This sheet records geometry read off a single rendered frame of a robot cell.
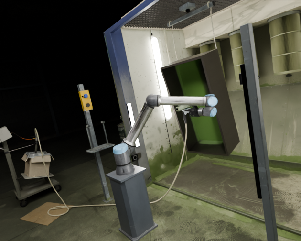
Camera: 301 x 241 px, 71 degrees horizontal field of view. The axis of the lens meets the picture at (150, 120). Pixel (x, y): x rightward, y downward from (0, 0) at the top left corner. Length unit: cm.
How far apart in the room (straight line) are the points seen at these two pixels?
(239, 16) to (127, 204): 277
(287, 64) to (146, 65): 184
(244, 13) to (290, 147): 186
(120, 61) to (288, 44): 212
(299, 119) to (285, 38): 104
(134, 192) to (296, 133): 222
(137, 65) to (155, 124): 91
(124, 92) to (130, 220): 160
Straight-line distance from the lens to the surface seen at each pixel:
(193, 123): 310
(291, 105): 347
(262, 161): 143
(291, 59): 319
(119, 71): 295
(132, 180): 211
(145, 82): 316
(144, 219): 232
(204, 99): 200
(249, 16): 335
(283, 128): 339
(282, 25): 324
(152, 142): 321
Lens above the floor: 140
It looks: 8 degrees down
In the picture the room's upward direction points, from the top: 11 degrees counter-clockwise
